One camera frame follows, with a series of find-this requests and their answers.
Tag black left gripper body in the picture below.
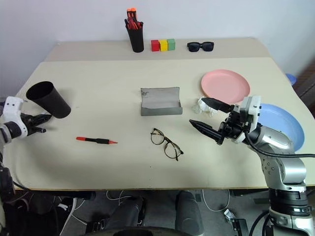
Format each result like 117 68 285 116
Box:
21 113 38 136

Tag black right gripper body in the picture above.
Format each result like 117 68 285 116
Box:
218 104 248 141

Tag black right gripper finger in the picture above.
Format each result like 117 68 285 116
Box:
189 119 225 146
201 97 235 114

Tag white tissue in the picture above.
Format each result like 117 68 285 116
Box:
191 96 220 118

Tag blue plate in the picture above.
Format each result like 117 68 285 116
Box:
257 103 305 153

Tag tortoiseshell round eyeglasses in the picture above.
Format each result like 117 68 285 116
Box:
150 128 185 162

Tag grey glasses case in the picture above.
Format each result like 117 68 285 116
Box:
140 86 183 117

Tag red and black marker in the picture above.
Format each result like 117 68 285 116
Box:
76 136 119 145

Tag black marker holder cup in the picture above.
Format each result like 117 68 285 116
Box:
126 21 145 53

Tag pink plate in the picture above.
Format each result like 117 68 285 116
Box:
200 69 252 104

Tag black sunglasses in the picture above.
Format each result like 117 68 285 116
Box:
187 42 215 53

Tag blue plastic stool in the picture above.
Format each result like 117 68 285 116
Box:
285 73 297 86

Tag dark grey rounded shape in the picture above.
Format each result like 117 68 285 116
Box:
107 196 146 227
175 190 205 236

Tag brown wooden furniture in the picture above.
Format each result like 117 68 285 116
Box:
292 56 315 105

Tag metal caster wheel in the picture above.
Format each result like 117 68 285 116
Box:
223 208 238 223

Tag black domed shape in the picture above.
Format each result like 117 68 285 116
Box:
85 226 197 236

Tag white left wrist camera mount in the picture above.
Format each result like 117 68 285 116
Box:
1 96 28 139

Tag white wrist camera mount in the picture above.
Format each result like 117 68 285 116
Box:
1 96 28 139
231 95 262 145

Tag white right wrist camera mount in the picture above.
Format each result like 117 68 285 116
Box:
231 95 262 145

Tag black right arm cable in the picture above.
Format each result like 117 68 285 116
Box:
244 130 315 158

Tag black table frame bar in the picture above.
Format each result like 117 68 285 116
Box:
31 190 96 202

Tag white floor cable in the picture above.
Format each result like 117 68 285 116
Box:
106 190 131 207
201 189 231 212

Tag black robot torso cable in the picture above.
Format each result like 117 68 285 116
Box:
248 210 272 236

